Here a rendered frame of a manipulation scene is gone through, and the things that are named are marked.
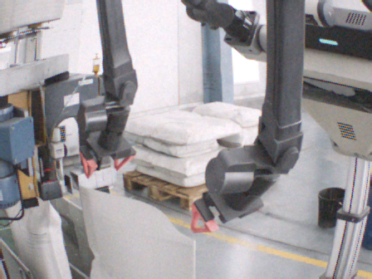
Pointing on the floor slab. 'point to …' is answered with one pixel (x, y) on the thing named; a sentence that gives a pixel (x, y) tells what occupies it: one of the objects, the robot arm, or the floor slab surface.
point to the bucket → (330, 206)
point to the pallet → (158, 189)
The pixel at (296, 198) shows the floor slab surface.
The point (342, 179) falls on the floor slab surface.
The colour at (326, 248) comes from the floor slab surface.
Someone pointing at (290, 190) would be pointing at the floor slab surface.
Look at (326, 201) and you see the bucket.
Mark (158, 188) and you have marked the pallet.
